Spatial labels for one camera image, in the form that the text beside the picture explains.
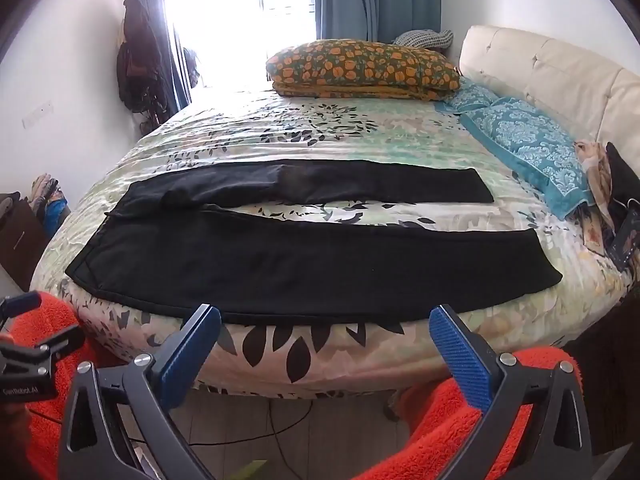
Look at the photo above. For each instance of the blue curtain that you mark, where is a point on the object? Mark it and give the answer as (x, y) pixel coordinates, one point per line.
(380, 0)

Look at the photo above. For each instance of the bright window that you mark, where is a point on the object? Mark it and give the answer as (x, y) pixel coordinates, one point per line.
(240, 20)

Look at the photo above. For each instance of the small teal patterned pillow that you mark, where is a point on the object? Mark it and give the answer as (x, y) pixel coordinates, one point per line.
(472, 92)

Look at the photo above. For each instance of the large teal patterned pillow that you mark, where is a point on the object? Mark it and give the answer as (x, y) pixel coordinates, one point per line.
(530, 155)

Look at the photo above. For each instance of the cream padded headboard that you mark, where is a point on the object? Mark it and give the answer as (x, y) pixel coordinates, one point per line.
(550, 65)

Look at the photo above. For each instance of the grey knitted cloth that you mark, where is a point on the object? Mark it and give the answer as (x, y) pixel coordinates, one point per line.
(422, 37)

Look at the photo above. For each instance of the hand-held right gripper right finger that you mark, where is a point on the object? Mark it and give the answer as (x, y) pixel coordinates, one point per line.
(460, 360)

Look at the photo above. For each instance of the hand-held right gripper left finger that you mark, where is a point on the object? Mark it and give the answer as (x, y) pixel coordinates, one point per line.
(192, 350)

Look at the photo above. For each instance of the orange floral folded blanket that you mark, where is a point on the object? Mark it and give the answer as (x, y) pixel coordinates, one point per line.
(350, 65)

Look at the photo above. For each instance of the pile of colourful clothes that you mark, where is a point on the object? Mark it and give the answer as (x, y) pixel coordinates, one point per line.
(47, 200)

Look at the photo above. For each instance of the dark hanging clothes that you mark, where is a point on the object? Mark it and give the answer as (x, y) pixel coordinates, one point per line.
(140, 60)

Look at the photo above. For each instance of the patterned beige scarf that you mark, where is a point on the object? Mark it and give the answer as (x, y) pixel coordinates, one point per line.
(597, 180)

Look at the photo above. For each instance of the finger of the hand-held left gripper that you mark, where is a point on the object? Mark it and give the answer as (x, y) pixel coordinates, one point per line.
(20, 305)

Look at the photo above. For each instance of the black cloth item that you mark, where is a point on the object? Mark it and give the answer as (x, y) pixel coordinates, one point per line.
(625, 175)

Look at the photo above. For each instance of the floral sheet bed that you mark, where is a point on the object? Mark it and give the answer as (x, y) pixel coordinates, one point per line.
(350, 125)

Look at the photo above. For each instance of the black pants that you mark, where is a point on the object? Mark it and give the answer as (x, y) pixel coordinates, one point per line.
(300, 270)

